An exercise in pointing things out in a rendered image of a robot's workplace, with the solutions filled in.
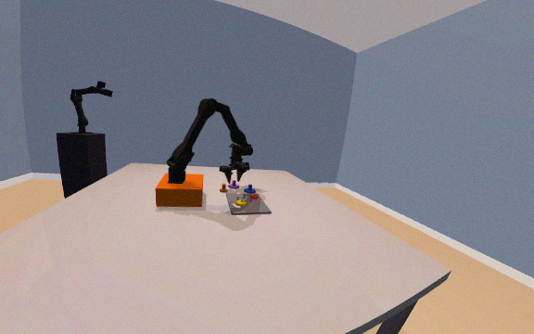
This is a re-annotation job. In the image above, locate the blue gear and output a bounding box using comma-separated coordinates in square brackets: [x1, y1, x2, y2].
[244, 185, 256, 194]

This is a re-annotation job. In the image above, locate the purple gear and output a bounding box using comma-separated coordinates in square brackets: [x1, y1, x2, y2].
[228, 180, 239, 189]

